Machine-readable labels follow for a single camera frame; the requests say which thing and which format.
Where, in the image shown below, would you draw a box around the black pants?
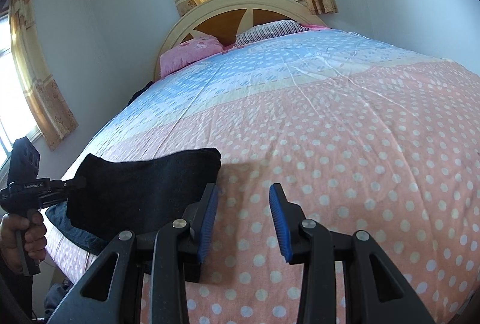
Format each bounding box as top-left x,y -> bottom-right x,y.
66,148 -> 221,240

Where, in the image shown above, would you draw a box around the person's left hand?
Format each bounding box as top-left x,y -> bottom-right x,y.
1,210 -> 47,275

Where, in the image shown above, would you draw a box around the side window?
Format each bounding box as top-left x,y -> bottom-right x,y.
0,15 -> 40,167

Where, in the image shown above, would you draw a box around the beige side window curtain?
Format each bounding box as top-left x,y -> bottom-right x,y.
8,0 -> 78,150

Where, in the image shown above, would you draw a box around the pink blue polka-dot bedspread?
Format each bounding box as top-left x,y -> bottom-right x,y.
45,27 -> 480,324

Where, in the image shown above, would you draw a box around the pink pillow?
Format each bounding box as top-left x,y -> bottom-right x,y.
159,36 -> 224,79

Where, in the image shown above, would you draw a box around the striped checked pillow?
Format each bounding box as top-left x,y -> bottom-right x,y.
234,19 -> 309,46

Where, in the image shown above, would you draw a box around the cream wooden headboard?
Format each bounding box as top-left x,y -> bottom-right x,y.
152,0 -> 327,81

